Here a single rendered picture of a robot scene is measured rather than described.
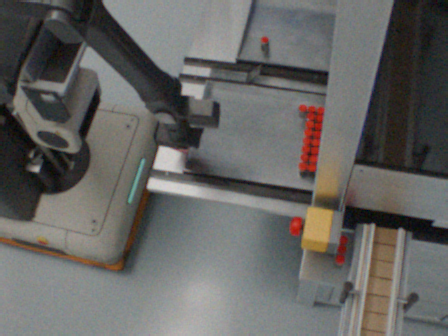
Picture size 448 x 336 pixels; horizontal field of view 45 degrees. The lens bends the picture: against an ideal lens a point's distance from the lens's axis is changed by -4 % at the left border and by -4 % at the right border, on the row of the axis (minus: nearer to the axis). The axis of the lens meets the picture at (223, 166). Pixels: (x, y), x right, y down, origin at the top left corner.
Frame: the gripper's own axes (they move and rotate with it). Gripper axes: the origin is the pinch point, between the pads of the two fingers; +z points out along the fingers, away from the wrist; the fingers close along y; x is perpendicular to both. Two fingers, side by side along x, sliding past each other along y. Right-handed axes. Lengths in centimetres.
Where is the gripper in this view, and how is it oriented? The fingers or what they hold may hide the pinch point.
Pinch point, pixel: (185, 149)
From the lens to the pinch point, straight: 138.4
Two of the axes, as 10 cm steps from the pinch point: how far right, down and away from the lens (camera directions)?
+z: 0.9, 4.4, 8.9
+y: 9.7, 1.6, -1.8
